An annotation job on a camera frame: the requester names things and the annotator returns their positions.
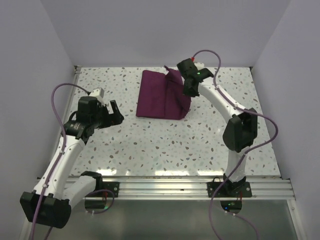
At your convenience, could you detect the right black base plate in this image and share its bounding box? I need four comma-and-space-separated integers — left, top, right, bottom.
206, 181, 253, 198

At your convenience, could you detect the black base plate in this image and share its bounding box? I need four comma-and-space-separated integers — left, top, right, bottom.
95, 181, 120, 198
206, 181, 253, 198

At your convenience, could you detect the aluminium rail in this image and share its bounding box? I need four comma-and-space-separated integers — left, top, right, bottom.
103, 176, 296, 201
37, 65, 81, 181

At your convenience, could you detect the aluminium front rail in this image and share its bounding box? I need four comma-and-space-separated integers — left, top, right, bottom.
103, 176, 296, 201

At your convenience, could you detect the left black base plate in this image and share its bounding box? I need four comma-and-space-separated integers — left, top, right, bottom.
95, 181, 120, 198

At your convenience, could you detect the aluminium left rail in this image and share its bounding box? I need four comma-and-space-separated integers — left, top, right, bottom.
37, 65, 81, 181

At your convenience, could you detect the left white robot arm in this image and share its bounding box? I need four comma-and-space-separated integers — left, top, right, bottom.
19, 96, 124, 229

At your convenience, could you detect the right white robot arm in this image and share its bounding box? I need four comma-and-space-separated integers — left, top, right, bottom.
177, 58, 258, 198

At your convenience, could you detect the purple cloth wrap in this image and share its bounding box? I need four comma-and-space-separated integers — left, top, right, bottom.
135, 66, 191, 120

